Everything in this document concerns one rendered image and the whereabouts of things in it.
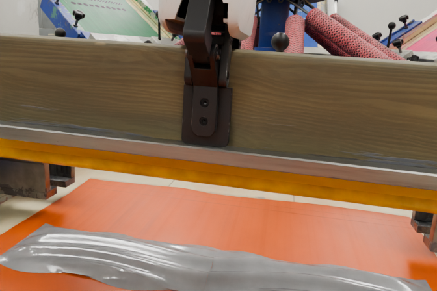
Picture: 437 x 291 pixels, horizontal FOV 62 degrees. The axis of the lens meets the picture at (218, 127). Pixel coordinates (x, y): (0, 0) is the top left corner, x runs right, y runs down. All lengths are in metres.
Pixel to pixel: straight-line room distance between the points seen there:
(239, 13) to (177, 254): 0.21
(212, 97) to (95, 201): 0.27
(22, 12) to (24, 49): 5.35
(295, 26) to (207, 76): 0.76
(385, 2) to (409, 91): 4.38
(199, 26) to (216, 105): 0.06
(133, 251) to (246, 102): 0.18
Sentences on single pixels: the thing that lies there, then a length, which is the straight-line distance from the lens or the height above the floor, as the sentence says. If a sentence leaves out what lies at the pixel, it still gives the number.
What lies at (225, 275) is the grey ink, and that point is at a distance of 0.32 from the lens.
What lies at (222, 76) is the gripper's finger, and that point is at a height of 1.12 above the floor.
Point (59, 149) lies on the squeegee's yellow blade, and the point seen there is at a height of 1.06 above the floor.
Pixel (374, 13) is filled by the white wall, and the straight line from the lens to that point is 4.59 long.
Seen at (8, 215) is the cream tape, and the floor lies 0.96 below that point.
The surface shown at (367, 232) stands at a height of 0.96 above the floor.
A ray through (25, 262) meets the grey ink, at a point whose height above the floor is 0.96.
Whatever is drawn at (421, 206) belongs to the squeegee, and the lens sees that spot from 0.29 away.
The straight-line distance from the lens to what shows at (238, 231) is 0.39.
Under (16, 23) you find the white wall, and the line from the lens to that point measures 5.70.
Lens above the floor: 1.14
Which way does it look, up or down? 12 degrees down
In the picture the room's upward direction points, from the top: 3 degrees clockwise
